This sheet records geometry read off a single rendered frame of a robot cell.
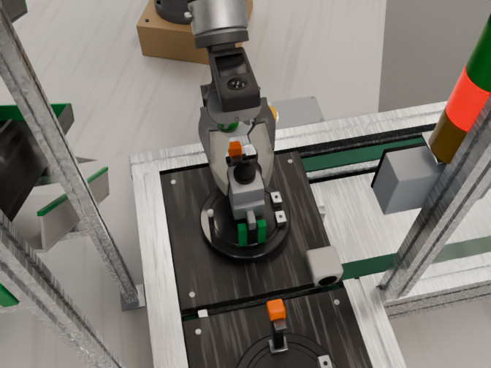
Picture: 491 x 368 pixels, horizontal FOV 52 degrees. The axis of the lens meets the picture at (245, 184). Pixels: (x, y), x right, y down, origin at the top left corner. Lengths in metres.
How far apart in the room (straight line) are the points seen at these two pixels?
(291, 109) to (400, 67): 1.62
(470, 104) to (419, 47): 2.19
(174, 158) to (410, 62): 1.83
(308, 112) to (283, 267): 0.32
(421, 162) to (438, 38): 2.21
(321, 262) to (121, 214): 0.39
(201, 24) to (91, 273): 0.47
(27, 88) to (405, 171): 0.36
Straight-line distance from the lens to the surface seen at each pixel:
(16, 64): 0.44
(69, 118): 0.64
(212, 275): 0.75
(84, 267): 0.92
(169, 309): 0.75
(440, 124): 0.51
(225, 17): 0.66
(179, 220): 0.80
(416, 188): 0.56
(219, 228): 0.77
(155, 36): 1.17
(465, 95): 0.48
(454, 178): 0.54
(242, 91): 0.57
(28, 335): 0.91
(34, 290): 0.38
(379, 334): 0.76
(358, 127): 0.95
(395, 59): 2.56
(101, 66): 1.22
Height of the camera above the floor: 1.66
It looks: 56 degrees down
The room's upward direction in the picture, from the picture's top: straight up
